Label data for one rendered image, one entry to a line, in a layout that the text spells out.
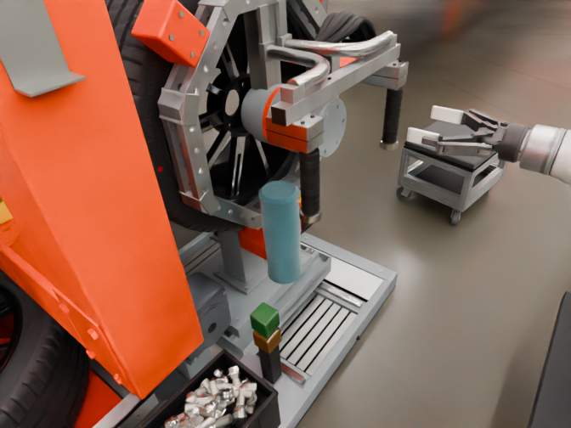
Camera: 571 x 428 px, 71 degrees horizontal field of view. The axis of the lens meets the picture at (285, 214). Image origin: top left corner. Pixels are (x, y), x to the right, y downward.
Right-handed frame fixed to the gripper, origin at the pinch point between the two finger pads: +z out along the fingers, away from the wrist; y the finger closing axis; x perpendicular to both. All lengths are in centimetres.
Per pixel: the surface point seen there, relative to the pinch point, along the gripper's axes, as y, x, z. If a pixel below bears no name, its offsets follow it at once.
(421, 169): 98, -71, 30
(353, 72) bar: -16.6, 14.7, 9.6
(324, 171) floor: 85, -83, 82
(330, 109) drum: -17.7, 6.7, 14.1
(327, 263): 8, -67, 31
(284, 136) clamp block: -36.4, 9.4, 11.5
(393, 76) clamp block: -2.4, 10.0, 7.6
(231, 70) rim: -19.8, 11.6, 39.0
